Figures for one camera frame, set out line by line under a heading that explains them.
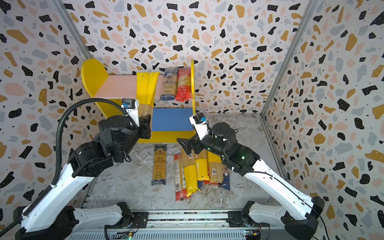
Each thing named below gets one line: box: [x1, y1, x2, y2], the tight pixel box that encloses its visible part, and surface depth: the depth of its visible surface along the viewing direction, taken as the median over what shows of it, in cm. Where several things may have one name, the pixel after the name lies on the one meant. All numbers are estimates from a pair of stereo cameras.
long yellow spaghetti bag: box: [181, 148, 200, 198], surface depth 85 cm
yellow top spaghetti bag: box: [136, 72, 160, 107], surface depth 59 cm
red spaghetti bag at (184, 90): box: [175, 67, 192, 102], surface depth 74 cm
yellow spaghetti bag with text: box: [195, 149, 210, 181], surface depth 89 cm
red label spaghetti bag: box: [174, 154, 188, 202], surface depth 86 cm
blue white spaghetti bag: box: [159, 67, 179, 101], surface depth 76 cm
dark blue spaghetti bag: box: [151, 144, 167, 186], surface depth 92 cm
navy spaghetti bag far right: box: [222, 167, 230, 191], surface depth 87 cm
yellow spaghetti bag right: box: [207, 151, 224, 184], surface depth 88 cm
